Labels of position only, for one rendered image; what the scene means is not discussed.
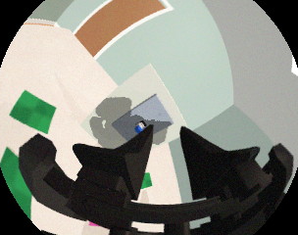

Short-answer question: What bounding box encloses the grey panel with small square hole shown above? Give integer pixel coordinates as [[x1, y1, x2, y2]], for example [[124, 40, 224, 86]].
[[81, 64, 188, 150]]

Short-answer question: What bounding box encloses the green flat rectangular panel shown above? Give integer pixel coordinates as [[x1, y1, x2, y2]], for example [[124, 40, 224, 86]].
[[141, 172, 152, 189]]

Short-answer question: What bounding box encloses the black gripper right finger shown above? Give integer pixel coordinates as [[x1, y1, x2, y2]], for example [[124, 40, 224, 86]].
[[180, 126, 260, 200]]

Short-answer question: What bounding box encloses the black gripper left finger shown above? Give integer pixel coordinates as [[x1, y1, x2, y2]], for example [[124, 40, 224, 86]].
[[72, 124, 153, 201]]

